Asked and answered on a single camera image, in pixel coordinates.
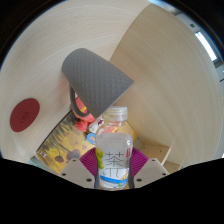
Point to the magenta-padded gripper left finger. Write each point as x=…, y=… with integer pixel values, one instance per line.
x=77, y=171

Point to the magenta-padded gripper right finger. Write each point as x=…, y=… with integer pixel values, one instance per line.
x=151, y=170

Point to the clear plastic drink bottle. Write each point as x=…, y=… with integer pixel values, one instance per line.
x=113, y=146

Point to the yellow poppy flower painting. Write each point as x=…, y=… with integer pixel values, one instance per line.
x=63, y=146

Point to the red plush tiger toy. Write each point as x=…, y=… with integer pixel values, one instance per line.
x=81, y=115

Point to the flat round red coaster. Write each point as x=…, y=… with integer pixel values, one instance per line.
x=24, y=115

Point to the grey textured mug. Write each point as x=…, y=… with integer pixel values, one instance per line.
x=95, y=78

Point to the white ceiling light panel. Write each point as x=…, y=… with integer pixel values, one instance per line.
x=206, y=46

